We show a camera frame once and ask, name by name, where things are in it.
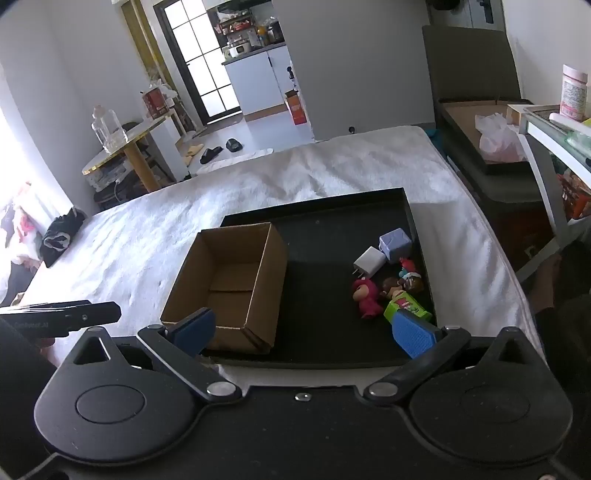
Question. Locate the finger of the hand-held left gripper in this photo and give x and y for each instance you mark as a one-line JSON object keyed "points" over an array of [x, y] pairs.
{"points": [[99, 312]]}

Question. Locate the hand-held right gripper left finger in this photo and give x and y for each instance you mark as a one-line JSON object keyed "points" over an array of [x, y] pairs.
{"points": [[196, 330]]}

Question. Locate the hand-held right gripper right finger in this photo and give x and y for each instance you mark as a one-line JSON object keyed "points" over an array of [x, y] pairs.
{"points": [[413, 334]]}

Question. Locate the green toy box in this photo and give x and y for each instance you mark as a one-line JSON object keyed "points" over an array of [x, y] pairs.
{"points": [[408, 305]]}

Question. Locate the brown-haired doll figure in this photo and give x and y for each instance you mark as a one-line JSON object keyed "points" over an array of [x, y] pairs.
{"points": [[392, 287]]}

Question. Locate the brown cardboard box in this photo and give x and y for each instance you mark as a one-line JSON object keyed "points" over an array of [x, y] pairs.
{"points": [[231, 288]]}

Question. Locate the red and blue toy figure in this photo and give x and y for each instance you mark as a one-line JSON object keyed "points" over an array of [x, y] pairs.
{"points": [[412, 279]]}

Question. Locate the pink toy figure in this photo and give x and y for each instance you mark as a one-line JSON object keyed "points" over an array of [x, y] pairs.
{"points": [[367, 297]]}

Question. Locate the black tray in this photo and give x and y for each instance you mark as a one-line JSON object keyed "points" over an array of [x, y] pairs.
{"points": [[323, 281]]}

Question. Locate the black garment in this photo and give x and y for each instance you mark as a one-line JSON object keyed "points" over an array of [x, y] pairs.
{"points": [[60, 237]]}

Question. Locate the white charger plug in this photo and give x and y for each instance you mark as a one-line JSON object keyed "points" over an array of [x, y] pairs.
{"points": [[369, 261]]}

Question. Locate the pile of clothes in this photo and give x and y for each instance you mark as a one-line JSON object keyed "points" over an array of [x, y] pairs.
{"points": [[21, 230]]}

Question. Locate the purple cube charger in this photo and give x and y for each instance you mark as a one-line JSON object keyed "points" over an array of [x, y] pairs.
{"points": [[395, 244]]}

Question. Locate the dark stack under table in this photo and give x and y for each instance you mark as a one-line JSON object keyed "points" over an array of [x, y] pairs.
{"points": [[111, 182]]}

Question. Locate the beige slippers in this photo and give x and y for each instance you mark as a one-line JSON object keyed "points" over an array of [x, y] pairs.
{"points": [[191, 154]]}

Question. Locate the black slipper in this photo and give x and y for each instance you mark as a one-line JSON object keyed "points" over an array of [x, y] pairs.
{"points": [[211, 154], [233, 145]]}

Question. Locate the white low cabinet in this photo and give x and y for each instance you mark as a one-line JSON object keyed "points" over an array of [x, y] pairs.
{"points": [[164, 147]]}

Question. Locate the round gold-edged table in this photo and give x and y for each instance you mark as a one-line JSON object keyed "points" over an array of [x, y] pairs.
{"points": [[136, 134]]}

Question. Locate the clear glass jar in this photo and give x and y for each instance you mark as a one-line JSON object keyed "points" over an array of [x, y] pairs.
{"points": [[108, 129]]}

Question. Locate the teal cloth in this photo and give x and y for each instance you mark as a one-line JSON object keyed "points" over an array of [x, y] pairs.
{"points": [[431, 134]]}

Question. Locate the white shelf rack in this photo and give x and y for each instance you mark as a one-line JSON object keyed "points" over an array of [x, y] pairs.
{"points": [[538, 161]]}

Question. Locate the flat cardboard box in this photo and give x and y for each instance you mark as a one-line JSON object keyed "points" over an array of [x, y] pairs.
{"points": [[461, 124]]}

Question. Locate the white plastic bag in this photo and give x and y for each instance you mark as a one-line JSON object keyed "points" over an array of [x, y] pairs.
{"points": [[501, 136]]}

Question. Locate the red box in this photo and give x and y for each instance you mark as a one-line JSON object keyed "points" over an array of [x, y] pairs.
{"points": [[155, 102]]}

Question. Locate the orange cardboard box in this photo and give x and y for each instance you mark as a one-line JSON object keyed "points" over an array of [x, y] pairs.
{"points": [[295, 110]]}

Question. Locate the white kitchen cabinet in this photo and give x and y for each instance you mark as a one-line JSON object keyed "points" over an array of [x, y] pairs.
{"points": [[256, 83]]}

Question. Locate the olive green armchair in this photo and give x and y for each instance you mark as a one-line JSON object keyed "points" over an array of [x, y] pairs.
{"points": [[466, 60]]}

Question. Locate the pink-lidded bottle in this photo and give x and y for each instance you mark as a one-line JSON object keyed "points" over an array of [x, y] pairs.
{"points": [[574, 94]]}

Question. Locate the black glass-paned door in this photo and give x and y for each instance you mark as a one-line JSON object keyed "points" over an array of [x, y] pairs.
{"points": [[161, 27]]}

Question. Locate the cluttered kitchen shelf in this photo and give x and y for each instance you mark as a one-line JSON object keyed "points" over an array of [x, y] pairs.
{"points": [[244, 25]]}

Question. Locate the yellow door frame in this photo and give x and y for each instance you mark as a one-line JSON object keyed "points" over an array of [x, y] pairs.
{"points": [[138, 32]]}

